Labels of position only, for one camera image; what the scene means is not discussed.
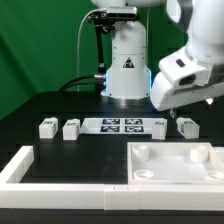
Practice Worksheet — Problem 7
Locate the white camera cable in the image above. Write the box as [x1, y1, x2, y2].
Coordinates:
[76, 9, 107, 92]

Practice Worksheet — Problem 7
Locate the black cable bundle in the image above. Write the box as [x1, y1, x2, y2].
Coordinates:
[58, 74, 108, 92]

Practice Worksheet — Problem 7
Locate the white U-shaped obstacle fence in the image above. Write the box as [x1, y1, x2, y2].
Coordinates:
[0, 146, 224, 211]

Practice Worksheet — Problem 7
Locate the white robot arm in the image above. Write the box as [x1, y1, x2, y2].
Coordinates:
[91, 0, 224, 111]

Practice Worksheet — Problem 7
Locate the white square tabletop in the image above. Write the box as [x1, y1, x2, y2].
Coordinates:
[127, 142, 224, 184]

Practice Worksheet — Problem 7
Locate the black camera on stand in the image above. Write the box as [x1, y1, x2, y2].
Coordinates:
[87, 7, 139, 92]

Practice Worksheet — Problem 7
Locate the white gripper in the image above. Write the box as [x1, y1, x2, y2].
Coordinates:
[150, 47, 224, 111]

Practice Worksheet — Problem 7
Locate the white marker base plate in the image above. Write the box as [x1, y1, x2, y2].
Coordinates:
[79, 117, 168, 135]

